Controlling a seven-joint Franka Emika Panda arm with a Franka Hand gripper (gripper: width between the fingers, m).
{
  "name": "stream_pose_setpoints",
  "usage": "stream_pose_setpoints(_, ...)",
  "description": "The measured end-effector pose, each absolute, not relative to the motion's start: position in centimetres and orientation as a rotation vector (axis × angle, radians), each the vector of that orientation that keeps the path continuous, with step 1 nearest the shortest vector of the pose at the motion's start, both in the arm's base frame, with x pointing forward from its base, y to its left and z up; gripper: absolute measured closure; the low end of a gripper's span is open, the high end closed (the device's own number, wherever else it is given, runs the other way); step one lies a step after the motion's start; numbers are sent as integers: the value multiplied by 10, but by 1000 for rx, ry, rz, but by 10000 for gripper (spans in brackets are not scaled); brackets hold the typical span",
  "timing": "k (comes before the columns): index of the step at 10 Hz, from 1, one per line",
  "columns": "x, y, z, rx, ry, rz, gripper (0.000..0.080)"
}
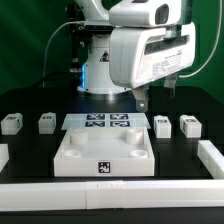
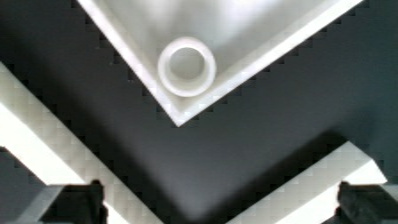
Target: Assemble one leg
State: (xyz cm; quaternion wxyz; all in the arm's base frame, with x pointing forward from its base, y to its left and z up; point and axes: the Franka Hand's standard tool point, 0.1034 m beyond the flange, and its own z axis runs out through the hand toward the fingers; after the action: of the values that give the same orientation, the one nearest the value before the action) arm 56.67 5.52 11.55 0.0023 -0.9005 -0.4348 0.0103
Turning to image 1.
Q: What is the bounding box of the white left fence bar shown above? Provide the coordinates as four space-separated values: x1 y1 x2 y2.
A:
0 144 9 172

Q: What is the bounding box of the white right fence bar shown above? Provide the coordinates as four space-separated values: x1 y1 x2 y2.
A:
197 140 224 180

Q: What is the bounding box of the white cable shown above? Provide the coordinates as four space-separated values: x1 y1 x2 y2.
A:
42 20 86 88

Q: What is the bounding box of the black camera on stand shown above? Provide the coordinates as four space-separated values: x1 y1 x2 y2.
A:
66 3 91 73

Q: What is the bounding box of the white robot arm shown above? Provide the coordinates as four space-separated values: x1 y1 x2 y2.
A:
75 0 195 112

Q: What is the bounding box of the black cable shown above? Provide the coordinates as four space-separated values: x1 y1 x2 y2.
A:
31 71 83 88

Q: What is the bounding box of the marker sheet with tags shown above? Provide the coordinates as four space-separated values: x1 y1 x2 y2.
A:
62 113 151 130

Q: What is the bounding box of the white fence bar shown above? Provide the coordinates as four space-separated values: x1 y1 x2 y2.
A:
0 144 9 172
0 180 224 212
197 140 224 180

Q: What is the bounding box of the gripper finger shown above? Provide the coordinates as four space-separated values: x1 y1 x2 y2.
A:
163 72 179 99
132 85 148 112

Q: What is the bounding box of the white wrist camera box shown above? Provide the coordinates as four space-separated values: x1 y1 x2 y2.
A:
109 0 193 28

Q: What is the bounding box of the white front fence bar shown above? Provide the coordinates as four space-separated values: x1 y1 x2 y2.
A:
0 180 224 212

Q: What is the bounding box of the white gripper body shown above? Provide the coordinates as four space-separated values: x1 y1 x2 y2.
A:
109 23 195 89

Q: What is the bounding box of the white square tabletop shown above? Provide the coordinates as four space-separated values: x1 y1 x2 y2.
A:
54 127 155 177

